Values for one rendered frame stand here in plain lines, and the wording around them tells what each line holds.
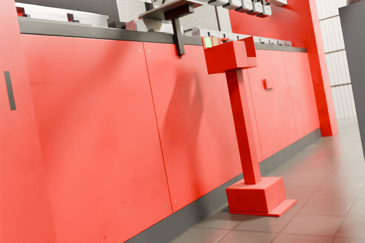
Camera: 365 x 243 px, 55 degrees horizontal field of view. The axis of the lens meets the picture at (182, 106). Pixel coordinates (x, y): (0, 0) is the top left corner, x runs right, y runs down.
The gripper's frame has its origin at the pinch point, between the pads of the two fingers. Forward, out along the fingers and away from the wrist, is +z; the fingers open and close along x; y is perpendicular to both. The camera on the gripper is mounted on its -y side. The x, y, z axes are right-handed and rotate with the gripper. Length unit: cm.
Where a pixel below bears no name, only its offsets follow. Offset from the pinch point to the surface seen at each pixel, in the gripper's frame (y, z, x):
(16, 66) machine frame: -33, 16, 87
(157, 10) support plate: -5.2, 3.1, 6.2
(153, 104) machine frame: -34, 34, 24
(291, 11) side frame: 16, -14, -216
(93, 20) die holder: -1.4, 13.0, 37.7
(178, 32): -15.9, 8.5, -0.8
